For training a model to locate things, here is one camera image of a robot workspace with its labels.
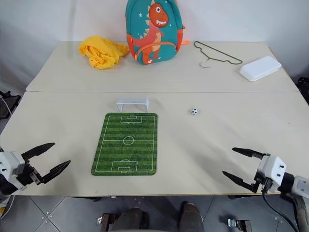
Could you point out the white rectangular plastic box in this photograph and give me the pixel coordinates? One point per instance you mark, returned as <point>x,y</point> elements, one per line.
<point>260,68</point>

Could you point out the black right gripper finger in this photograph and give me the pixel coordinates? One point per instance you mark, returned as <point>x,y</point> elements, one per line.
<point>241,181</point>
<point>248,152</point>

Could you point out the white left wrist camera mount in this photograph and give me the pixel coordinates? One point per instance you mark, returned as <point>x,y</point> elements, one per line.
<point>10,162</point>

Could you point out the yellow crumpled cloth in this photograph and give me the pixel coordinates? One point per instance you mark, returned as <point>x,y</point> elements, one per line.
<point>101,50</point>

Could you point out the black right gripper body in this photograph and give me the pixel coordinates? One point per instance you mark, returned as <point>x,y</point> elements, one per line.
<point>262,180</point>

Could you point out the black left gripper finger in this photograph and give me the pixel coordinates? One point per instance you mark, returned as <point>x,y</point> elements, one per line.
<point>38,149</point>
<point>54,170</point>

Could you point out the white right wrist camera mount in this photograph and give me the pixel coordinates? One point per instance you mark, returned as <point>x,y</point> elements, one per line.
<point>274,168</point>

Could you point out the small white goal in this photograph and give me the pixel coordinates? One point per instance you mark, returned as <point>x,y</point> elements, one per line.
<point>131,99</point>

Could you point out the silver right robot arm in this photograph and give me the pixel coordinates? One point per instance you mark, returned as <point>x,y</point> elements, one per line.
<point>300,184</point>

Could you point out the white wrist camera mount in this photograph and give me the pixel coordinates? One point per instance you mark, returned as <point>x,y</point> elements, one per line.
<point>274,168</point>
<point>10,162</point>

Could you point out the green soccer field mat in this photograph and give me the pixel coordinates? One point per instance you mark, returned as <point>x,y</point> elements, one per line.
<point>125,149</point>

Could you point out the black mesh object beside table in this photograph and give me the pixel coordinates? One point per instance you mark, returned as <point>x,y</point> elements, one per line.
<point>8,104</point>

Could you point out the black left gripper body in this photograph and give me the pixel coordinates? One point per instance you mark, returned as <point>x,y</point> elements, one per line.
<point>24,176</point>

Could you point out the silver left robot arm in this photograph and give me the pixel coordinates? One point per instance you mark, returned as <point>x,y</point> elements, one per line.
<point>3,186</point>

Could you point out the black equipment beside table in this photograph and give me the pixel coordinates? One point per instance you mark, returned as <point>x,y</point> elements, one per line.
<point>304,84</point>

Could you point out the metal caster bracket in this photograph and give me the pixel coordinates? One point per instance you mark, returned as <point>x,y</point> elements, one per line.
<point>99,220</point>
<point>233,222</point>

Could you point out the miniature soccer ball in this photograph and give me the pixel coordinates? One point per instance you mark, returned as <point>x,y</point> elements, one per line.
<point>194,111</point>

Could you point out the dark rounded grey-brown shape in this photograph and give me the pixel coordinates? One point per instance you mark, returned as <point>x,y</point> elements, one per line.
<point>190,217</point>
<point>126,221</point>

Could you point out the teal dinosaur backpack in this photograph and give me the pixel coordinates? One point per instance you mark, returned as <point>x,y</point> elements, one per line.
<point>154,29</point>

